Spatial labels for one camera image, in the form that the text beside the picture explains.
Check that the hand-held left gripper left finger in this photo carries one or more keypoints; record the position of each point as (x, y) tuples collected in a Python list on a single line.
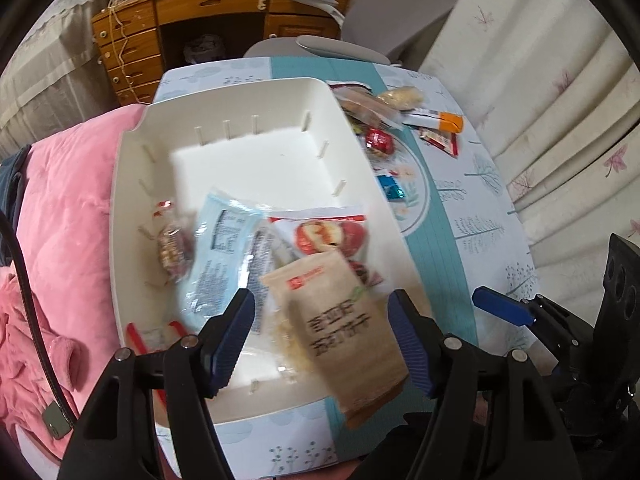
[(227, 340)]

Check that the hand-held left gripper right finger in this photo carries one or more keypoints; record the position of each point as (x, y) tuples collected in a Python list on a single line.
[(412, 345)]

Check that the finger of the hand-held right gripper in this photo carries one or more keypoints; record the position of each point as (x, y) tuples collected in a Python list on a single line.
[(500, 305)]

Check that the brown kraft snack packet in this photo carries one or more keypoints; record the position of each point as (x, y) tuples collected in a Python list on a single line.
[(340, 330)]

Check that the clear red-edged snack packet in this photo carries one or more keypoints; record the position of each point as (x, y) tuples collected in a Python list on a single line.
[(150, 340)]

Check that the large white blue snack packet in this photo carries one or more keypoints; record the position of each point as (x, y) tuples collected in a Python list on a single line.
[(215, 260)]

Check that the clear mixed nuts packet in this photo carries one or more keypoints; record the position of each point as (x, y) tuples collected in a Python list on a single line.
[(170, 252)]

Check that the white apple print snack packet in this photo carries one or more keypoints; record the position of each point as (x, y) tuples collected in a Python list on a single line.
[(325, 232)]

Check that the slim dark red snack packet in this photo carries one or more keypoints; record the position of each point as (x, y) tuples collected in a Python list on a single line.
[(440, 141)]

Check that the white plastic bin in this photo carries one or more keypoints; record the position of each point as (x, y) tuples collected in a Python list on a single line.
[(260, 160)]

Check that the small clear yellow crisps packet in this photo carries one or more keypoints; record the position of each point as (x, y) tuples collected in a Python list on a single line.
[(400, 97)]

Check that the tree print tablecloth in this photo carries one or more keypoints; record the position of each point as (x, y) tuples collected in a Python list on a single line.
[(465, 230)]

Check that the small blue snack packet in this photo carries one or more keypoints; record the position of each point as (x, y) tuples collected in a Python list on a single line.
[(391, 190)]

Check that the orange white snack packet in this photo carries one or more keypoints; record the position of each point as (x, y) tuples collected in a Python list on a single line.
[(445, 122)]

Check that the white butterfly print curtain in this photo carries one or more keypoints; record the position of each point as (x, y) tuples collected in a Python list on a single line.
[(550, 110)]

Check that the round red snack packet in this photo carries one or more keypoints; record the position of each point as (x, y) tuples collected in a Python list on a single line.
[(377, 140)]

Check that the pink blanket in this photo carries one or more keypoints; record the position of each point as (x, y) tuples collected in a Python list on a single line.
[(70, 185)]

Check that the clear zip bag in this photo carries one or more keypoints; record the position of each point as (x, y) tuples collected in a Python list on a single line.
[(367, 105)]

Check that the red white snack packet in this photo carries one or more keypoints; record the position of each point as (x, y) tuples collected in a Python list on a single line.
[(350, 86)]

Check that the dark blue clothing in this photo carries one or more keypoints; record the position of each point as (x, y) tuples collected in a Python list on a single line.
[(10, 185)]

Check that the black bag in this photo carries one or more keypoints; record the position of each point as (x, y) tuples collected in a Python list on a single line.
[(202, 47)]

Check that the grey office chair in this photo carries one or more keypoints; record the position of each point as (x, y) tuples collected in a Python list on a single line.
[(395, 15)]

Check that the white lace cover cloth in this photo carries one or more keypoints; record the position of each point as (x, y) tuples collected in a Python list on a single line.
[(55, 75)]

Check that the wooden desk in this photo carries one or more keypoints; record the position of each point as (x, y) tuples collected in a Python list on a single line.
[(210, 2)]

